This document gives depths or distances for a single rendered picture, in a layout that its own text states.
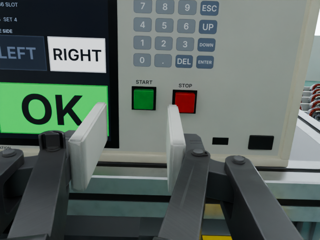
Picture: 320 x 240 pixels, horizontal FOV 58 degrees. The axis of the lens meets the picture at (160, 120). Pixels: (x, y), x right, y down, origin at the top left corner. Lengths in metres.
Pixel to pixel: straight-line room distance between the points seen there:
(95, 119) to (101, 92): 0.10
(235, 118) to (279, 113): 0.04
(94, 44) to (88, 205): 0.15
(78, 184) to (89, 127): 0.03
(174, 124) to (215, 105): 0.11
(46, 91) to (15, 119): 0.04
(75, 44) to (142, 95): 0.07
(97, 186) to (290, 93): 0.20
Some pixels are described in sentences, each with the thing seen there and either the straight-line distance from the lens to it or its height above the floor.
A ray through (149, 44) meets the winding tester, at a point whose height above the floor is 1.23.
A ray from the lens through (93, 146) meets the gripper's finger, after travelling 0.17.
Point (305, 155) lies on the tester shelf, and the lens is 0.36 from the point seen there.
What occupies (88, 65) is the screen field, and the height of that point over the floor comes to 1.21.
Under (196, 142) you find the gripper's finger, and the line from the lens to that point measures 0.17.
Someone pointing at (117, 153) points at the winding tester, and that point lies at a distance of 0.29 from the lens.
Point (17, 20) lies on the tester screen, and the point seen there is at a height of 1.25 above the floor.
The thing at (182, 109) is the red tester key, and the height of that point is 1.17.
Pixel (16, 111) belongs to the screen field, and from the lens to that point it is 0.31.
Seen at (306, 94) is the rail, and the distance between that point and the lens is 2.14.
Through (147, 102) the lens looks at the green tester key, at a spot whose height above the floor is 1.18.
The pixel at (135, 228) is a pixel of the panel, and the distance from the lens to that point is 0.50.
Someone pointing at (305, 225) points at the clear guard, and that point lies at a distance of 0.34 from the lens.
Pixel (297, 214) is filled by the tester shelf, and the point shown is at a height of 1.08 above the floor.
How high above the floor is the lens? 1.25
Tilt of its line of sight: 20 degrees down
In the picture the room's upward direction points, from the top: 2 degrees clockwise
